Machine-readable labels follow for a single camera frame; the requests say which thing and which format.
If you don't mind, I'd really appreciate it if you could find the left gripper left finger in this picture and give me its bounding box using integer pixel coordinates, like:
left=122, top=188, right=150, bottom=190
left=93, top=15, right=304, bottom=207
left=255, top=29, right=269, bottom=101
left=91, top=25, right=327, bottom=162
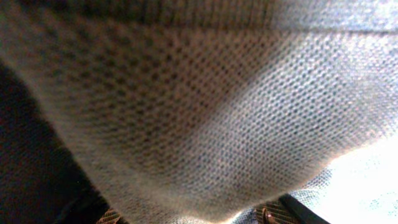
left=96, top=209, right=127, bottom=224

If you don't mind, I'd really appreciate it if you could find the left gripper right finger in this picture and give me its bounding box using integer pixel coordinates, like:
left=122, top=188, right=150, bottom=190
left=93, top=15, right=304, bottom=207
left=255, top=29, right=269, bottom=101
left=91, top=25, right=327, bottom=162
left=254, top=194, right=330, bottom=224

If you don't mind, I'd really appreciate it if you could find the blue polo shirt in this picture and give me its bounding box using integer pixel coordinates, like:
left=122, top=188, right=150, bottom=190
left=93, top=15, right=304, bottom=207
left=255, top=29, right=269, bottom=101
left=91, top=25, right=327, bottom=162
left=1, top=1, right=397, bottom=223

